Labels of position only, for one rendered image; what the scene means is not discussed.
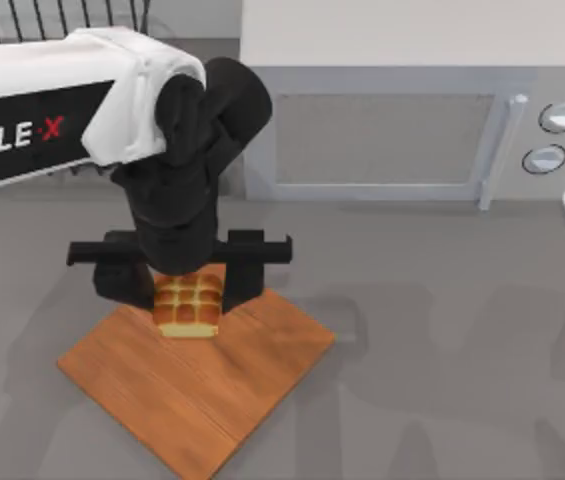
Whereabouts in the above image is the golden bread loaf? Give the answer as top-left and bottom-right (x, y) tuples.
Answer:
(152, 271), (225, 340)

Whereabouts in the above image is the wooden cutting board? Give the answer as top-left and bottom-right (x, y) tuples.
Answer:
(56, 263), (338, 480)

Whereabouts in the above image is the microwave door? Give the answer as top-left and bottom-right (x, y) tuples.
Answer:
(268, 88), (508, 202)

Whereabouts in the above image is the pale microwave oven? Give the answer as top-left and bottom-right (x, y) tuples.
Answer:
(238, 0), (565, 212)

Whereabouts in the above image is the small microwave knob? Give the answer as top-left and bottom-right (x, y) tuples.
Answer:
(520, 143), (565, 176)

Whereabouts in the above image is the large microwave knob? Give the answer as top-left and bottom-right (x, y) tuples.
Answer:
(537, 97), (565, 134)

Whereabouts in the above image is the black wire rack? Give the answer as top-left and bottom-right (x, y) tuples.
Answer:
(0, 0), (164, 50)

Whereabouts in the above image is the microwave door handle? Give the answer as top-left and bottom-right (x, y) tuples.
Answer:
(478, 92), (530, 212)

